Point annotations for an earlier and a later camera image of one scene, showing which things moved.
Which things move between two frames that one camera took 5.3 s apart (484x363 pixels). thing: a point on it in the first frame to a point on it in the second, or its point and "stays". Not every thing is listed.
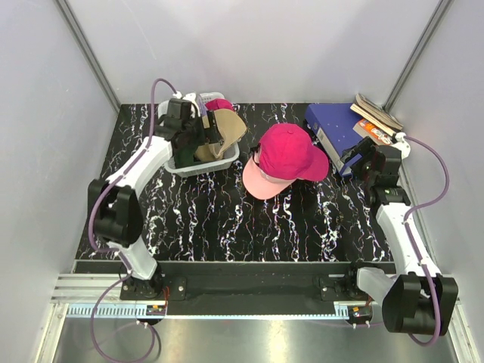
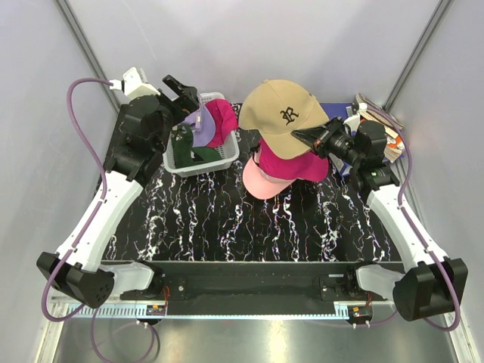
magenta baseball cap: (286, 151) stays
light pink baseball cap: (264, 186) stays
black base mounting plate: (250, 288) stays
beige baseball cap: (231, 128) to (276, 108)
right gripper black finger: (349, 153) to (314, 136)
